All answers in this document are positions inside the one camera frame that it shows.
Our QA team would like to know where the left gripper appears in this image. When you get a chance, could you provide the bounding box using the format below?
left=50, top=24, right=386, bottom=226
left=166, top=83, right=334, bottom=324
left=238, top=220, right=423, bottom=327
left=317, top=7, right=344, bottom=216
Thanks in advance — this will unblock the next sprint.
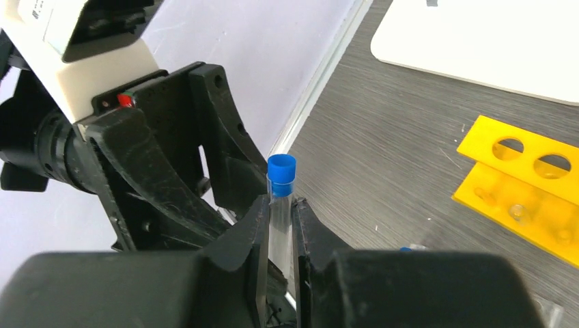
left=1, top=31, right=230, bottom=251

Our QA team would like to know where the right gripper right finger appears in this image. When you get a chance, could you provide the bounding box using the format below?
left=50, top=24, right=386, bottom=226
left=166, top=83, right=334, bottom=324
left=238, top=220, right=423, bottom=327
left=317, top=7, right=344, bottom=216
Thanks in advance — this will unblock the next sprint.
left=292, top=198, right=543, bottom=327

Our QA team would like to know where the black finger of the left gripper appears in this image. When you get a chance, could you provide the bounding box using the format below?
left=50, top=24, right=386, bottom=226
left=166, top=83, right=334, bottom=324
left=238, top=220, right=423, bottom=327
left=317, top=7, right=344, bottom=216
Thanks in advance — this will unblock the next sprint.
left=131, top=62, right=267, bottom=217

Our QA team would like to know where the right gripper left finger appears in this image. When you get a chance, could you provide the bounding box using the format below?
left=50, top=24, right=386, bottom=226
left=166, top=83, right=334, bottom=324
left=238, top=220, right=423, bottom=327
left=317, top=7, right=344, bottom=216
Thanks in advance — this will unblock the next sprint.
left=1, top=195, right=269, bottom=327

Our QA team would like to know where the yellow test tube rack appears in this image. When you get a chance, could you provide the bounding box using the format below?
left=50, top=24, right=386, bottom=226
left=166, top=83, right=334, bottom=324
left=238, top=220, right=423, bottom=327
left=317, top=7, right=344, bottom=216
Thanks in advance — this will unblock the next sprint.
left=452, top=115, right=578, bottom=267

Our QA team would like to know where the clear well plate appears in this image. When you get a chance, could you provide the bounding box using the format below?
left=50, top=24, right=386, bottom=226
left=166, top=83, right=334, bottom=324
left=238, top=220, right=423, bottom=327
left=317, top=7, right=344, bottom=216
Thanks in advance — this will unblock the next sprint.
left=533, top=295, right=565, bottom=328

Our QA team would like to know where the white flat tray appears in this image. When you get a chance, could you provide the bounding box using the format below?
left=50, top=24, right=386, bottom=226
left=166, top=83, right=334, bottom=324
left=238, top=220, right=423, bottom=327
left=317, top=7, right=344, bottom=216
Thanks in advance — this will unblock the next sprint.
left=370, top=1, right=578, bottom=106

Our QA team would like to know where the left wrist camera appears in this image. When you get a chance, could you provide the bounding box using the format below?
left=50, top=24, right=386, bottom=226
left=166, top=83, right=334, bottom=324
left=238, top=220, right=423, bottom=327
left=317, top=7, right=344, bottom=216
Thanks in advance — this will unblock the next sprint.
left=1, top=0, right=163, bottom=123

